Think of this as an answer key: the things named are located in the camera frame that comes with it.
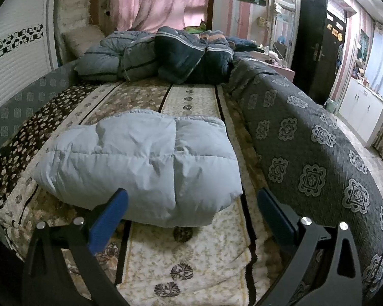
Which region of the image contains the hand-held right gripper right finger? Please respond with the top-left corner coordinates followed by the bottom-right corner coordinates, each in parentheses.
top-left (257, 187), bottom-right (364, 306)

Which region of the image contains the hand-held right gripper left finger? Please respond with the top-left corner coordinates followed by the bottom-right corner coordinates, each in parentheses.
top-left (22, 188), bottom-right (138, 306)

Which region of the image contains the light blue down jacket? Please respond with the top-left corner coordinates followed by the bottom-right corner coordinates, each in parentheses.
top-left (32, 108), bottom-right (244, 228)

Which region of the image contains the beige floral striped blanket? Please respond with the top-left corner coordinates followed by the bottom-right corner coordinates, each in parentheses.
top-left (0, 80), bottom-right (294, 306)

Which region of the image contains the dark brown floral fleece blanket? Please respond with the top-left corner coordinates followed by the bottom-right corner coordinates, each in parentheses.
top-left (0, 81), bottom-right (96, 212)

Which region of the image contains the green waste bin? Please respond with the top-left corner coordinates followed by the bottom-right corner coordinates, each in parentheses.
top-left (324, 97), bottom-right (339, 113)

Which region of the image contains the white cabinet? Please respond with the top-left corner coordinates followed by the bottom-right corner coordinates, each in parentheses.
top-left (337, 76), bottom-right (383, 147)

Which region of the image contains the pink bedside table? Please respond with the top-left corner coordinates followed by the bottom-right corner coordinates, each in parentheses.
top-left (258, 54), bottom-right (296, 77)

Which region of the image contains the white sliding wardrobe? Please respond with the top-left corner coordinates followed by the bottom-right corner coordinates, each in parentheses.
top-left (0, 0), bottom-right (59, 122)

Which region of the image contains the dark blue striped quilt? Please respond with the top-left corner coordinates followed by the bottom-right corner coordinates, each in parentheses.
top-left (155, 25), bottom-right (259, 85)

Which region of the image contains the black door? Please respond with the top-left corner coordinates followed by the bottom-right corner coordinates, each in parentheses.
top-left (292, 0), bottom-right (348, 106)

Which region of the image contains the beige pillow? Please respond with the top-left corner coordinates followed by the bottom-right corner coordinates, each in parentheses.
top-left (61, 25), bottom-right (107, 58)

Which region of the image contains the white framed mirror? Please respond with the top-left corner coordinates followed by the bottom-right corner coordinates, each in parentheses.
top-left (270, 0), bottom-right (299, 66)

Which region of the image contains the green fabric item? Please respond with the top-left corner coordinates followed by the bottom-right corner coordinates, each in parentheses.
top-left (183, 19), bottom-right (208, 35)

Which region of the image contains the white folded bedding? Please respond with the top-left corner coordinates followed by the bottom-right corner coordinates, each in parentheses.
top-left (56, 0), bottom-right (93, 34)

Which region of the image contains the pink curtain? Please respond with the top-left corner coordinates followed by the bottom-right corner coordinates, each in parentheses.
top-left (110, 0), bottom-right (216, 34)

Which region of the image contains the small wall picture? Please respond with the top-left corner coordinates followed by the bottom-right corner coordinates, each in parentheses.
top-left (357, 29), bottom-right (371, 61)

